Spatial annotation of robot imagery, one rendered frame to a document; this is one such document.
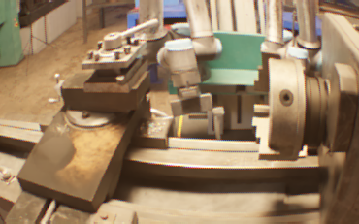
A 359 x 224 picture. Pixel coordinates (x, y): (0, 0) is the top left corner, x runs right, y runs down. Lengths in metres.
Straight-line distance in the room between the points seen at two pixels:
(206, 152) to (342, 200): 0.61
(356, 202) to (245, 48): 1.32
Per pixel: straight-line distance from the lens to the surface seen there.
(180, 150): 1.22
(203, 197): 1.20
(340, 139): 0.69
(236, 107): 2.17
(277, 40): 1.50
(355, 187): 0.79
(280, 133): 0.80
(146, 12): 1.63
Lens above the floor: 1.54
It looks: 31 degrees down
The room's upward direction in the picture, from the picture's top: 4 degrees counter-clockwise
